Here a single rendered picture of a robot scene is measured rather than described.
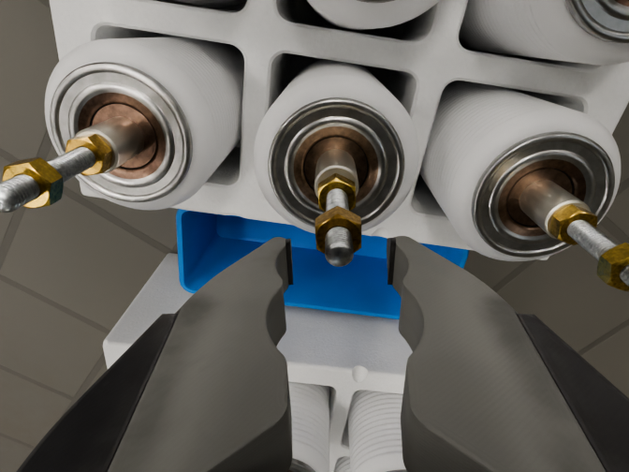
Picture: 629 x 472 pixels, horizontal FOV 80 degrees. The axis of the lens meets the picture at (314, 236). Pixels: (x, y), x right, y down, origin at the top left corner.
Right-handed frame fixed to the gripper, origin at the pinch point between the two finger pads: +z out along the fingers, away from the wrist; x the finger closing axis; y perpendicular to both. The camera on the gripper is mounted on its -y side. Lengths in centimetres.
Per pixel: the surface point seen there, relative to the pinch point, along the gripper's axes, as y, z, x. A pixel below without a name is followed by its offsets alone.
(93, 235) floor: 18, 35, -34
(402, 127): -1.5, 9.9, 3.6
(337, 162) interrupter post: -0.4, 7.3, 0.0
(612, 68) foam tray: -3.4, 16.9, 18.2
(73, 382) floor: 48, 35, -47
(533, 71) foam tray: -3.4, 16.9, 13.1
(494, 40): -5.3, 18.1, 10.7
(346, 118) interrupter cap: -2.1, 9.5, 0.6
